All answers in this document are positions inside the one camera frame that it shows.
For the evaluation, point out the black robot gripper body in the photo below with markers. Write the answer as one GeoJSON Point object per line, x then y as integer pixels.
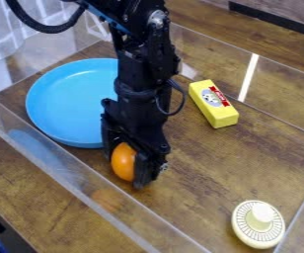
{"type": "Point", "coordinates": [140, 112]}

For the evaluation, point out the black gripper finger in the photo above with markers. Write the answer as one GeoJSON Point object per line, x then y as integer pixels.
{"type": "Point", "coordinates": [149, 164]}
{"type": "Point", "coordinates": [112, 136]}

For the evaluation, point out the orange toy ball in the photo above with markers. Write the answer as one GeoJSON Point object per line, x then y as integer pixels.
{"type": "Point", "coordinates": [124, 161]}

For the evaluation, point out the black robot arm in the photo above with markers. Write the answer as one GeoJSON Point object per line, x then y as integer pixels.
{"type": "Point", "coordinates": [138, 25]}

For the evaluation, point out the blue round tray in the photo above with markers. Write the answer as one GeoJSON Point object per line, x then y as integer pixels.
{"type": "Point", "coordinates": [64, 101]}

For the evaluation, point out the yellow butter box toy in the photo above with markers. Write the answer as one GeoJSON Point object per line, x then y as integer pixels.
{"type": "Point", "coordinates": [213, 104]}

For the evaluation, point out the cream round toy dial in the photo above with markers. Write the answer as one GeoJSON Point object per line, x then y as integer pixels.
{"type": "Point", "coordinates": [259, 224]}

